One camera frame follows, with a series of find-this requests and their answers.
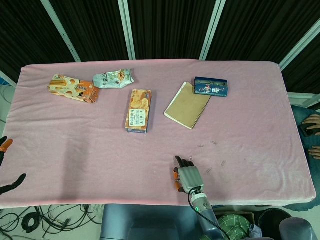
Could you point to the black phone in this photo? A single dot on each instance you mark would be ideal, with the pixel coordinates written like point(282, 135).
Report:
point(306, 131)

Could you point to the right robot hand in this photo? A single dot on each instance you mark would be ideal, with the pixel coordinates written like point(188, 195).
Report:
point(191, 177)

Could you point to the grey robot torso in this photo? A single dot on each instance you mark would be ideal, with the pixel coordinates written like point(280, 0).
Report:
point(150, 222)

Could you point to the person's blue jeans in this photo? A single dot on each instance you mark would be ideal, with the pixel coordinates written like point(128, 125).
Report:
point(303, 113)

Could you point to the silver green snack bag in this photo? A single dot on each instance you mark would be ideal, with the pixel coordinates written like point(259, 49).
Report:
point(112, 78)

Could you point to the person's right hand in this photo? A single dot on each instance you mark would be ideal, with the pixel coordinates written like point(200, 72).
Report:
point(315, 122)

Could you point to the blue orange cookie box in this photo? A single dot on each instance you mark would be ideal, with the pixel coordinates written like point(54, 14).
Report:
point(138, 110)

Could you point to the pink table cloth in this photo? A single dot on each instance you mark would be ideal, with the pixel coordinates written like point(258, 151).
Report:
point(100, 150)

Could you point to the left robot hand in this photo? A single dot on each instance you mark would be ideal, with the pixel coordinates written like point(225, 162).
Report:
point(7, 143)

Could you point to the crumpled orange snack box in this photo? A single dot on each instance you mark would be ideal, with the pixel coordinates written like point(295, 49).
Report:
point(67, 87)

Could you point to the blue pencil case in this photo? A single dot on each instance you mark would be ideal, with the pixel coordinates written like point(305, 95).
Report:
point(211, 90)

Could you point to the brown cardboard box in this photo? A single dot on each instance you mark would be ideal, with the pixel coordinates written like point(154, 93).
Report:
point(246, 214)

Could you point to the brown spiral notebook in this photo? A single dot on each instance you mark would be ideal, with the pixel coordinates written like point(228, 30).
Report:
point(187, 107)

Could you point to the black pleated partition panel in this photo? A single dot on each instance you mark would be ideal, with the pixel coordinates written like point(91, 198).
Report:
point(170, 30)
point(25, 32)
point(92, 30)
point(262, 30)
point(310, 70)

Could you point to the green checkered cloth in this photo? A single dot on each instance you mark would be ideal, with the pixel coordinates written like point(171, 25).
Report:
point(235, 227)

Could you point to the silver metal chain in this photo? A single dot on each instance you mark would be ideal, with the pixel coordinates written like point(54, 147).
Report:
point(176, 179)

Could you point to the black waste bin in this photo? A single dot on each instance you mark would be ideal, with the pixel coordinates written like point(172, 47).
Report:
point(272, 222)

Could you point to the white partition post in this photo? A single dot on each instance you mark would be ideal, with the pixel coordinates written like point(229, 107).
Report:
point(127, 30)
point(300, 47)
point(62, 30)
point(6, 78)
point(212, 30)

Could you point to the person's left hand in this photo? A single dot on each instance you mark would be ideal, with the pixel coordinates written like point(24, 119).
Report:
point(315, 152)

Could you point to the light blue crumpled cloth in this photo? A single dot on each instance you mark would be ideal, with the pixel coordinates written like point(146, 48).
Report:
point(255, 230)

